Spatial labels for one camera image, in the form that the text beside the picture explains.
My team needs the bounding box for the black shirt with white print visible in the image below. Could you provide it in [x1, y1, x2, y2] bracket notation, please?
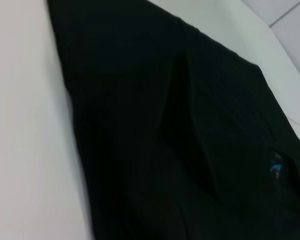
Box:
[46, 0, 300, 240]

